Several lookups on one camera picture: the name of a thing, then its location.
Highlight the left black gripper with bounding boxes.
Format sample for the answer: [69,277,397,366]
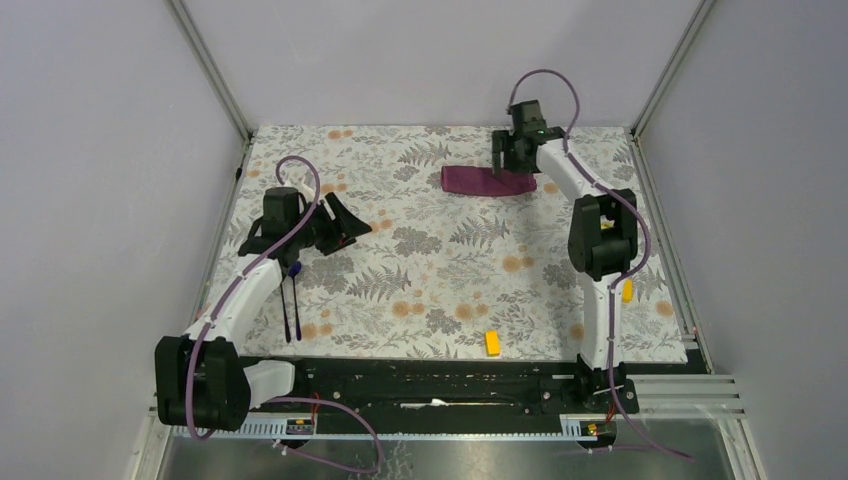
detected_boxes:
[290,192,371,255]

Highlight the purple satin napkin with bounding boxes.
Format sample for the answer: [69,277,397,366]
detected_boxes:
[440,166,537,197]

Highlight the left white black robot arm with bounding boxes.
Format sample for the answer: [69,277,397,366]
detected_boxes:
[154,187,372,431]

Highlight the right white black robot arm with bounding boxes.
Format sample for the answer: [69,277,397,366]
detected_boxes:
[492,100,649,416]

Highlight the floral tablecloth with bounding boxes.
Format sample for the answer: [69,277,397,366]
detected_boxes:
[192,125,688,364]

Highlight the dark purple fork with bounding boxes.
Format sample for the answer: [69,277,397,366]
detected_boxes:
[279,278,292,343]

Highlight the yellow block near front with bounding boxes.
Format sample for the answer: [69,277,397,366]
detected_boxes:
[484,331,501,357]

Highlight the yellow block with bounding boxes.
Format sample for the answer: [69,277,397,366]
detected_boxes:
[621,279,634,304]
[484,331,501,357]

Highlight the yellow block at right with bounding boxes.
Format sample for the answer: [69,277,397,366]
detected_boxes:
[621,279,634,304]

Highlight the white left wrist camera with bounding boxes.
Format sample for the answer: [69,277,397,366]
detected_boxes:
[292,179,325,206]

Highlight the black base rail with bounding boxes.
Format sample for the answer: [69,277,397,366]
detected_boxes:
[225,354,713,436]

